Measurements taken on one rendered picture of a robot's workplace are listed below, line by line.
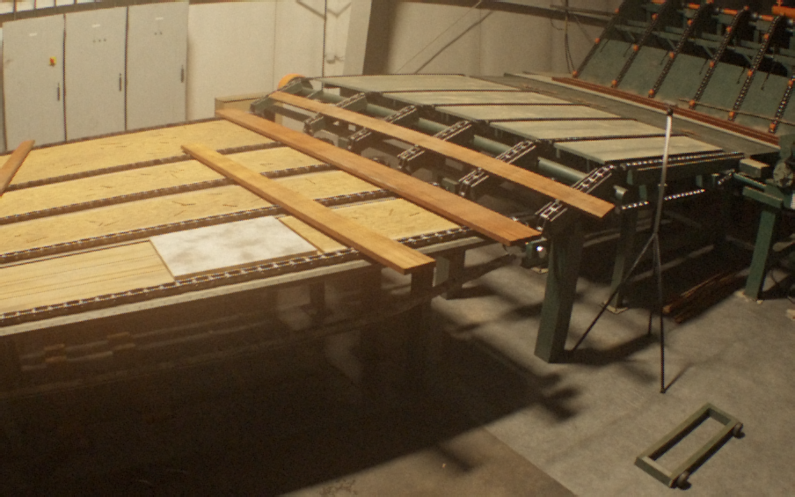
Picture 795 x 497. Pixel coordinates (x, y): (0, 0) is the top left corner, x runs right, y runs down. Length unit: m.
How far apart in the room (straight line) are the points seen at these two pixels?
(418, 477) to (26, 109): 6.17
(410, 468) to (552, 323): 1.22
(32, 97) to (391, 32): 5.43
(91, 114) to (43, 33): 1.25
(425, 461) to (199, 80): 6.60
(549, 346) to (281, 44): 6.36
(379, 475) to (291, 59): 7.02
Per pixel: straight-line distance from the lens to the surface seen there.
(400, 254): 2.47
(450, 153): 3.91
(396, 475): 2.68
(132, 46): 7.62
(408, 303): 2.79
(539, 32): 11.81
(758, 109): 7.51
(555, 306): 3.43
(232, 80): 8.64
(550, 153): 4.52
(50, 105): 7.56
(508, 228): 2.85
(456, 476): 2.69
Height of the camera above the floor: 1.79
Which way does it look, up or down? 20 degrees down
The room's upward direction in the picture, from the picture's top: 2 degrees clockwise
